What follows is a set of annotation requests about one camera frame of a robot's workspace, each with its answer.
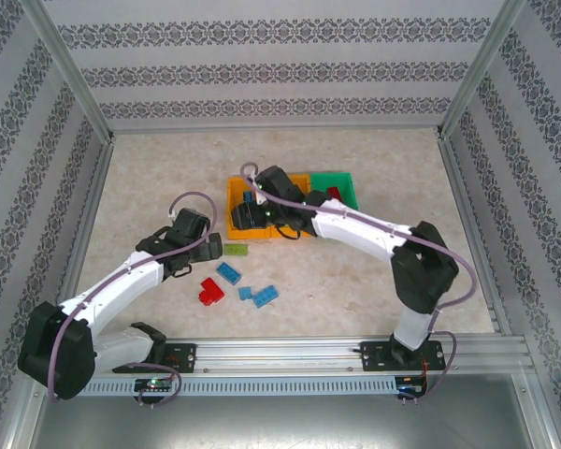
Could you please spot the red lego brick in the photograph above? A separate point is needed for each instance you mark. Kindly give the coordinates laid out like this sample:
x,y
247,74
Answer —
x,y
334,192

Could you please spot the red stepped lego block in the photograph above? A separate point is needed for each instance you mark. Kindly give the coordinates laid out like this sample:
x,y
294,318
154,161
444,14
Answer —
x,y
210,291

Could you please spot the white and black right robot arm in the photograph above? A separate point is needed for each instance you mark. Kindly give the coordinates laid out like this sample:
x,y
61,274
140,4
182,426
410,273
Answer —
x,y
355,229

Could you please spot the aluminium frame post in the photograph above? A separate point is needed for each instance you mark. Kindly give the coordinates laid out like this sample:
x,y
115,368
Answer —
x,y
484,65
65,70

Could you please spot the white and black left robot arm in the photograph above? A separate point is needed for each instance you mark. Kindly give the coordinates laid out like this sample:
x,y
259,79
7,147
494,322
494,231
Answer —
x,y
121,280

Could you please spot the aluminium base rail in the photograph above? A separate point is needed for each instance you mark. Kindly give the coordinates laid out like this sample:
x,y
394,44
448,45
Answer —
x,y
280,355

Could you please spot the aluminium rear frame rail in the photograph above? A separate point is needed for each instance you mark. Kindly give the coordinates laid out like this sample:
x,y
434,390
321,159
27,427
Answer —
x,y
271,127

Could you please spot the green plastic bin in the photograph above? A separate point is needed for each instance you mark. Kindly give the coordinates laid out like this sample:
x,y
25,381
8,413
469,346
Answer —
x,y
346,187

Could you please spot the lime green lego plate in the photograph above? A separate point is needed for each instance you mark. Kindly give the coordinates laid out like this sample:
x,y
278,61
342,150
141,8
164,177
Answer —
x,y
236,250

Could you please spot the aluminium side frame rail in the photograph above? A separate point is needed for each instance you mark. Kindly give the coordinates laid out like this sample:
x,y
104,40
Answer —
x,y
81,210
472,210

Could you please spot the grey sheet metal panel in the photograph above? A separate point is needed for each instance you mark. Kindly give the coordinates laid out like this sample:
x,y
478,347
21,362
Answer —
x,y
280,425

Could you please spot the small blue lego brick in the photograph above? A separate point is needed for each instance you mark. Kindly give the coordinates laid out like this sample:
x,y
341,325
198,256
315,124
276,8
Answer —
x,y
246,294

